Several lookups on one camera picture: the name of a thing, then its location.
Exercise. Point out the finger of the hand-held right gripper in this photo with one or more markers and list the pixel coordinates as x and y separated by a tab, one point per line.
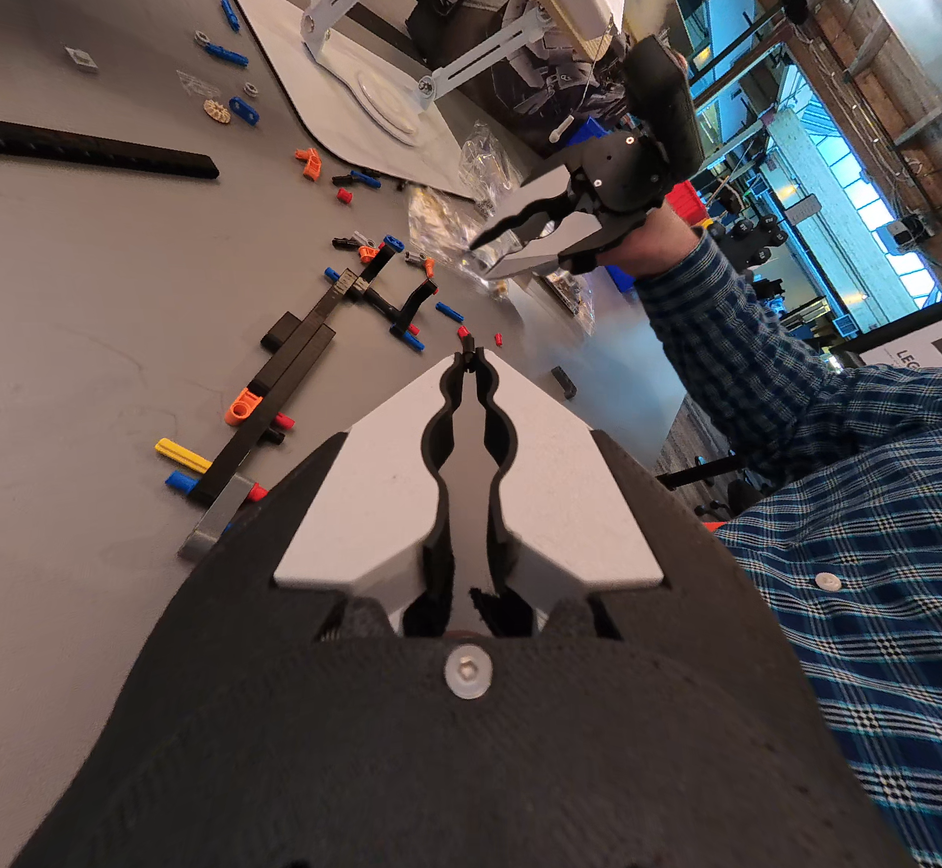
530	266
530	213

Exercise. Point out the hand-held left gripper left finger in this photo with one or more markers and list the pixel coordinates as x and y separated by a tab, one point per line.
360	507

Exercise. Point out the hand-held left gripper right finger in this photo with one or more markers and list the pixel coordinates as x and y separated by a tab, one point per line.
574	515

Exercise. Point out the small clear lego parts bag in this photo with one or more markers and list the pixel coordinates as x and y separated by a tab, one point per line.
449	228

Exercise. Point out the black lego beam assembly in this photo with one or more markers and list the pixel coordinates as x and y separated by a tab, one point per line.
294	360

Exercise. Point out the long yellow lego axle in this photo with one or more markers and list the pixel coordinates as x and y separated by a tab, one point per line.
180	454

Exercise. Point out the dark bent lego beam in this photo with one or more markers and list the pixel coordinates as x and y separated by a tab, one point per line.
563	381

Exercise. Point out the tan lego gear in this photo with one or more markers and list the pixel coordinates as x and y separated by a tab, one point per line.
216	110

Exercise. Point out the clear lego piece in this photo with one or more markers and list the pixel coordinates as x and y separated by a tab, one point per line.
197	83

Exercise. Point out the long black lego beam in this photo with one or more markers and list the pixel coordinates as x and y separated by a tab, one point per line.
110	151

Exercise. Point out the small grey lego plate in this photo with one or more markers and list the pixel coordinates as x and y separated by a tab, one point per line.
81	59

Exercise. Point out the person's right hand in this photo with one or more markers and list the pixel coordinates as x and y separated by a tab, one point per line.
659	243

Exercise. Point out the clear bag with dark parts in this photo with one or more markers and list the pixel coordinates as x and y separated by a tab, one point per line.
567	301

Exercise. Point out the red plastic bin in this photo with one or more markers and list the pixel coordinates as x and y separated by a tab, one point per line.
684	198

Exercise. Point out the dark printed cardboard box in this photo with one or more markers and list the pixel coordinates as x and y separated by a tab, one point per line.
515	84

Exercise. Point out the person's plaid shirt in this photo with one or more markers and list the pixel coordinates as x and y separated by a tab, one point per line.
868	588

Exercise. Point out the white sign board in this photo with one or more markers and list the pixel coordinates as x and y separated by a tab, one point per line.
905	349

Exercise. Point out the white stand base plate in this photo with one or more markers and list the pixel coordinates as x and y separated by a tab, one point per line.
294	73

